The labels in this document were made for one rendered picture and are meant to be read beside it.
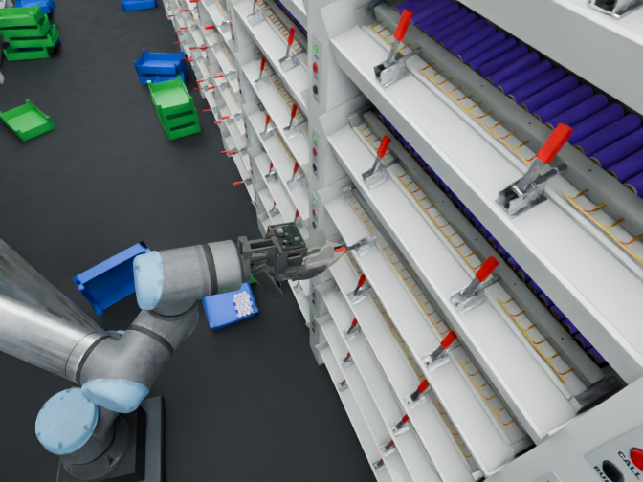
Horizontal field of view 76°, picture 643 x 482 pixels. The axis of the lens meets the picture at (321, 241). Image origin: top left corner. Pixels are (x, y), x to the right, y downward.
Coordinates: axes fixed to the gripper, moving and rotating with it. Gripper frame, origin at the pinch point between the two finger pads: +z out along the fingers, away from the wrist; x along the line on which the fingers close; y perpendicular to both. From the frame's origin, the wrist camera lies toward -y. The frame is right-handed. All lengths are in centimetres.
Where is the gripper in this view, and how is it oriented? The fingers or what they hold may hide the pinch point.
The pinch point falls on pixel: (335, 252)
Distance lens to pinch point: 83.3
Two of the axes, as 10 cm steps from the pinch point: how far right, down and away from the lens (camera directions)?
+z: 9.0, -1.6, 4.0
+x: -3.9, -7.1, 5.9
